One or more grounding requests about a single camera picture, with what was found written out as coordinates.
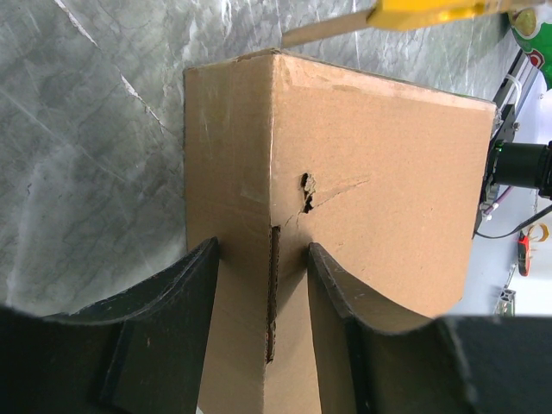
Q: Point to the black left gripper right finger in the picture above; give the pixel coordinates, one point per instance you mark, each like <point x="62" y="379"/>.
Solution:
<point x="375" y="356"/>

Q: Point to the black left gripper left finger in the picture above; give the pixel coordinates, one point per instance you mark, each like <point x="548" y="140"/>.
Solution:
<point x="139" y="351"/>

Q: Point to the brown cardboard express box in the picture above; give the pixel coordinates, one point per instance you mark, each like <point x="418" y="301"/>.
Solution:
<point x="283" y="150"/>

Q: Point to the yellow utility knife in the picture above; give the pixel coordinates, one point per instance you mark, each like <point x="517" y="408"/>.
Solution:
<point x="408" y="15"/>

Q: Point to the green cassava chips bag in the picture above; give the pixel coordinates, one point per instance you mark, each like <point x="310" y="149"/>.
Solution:
<point x="531" y="28"/>

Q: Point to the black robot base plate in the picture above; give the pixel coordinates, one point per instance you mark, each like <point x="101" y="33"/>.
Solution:
<point x="510" y="163"/>

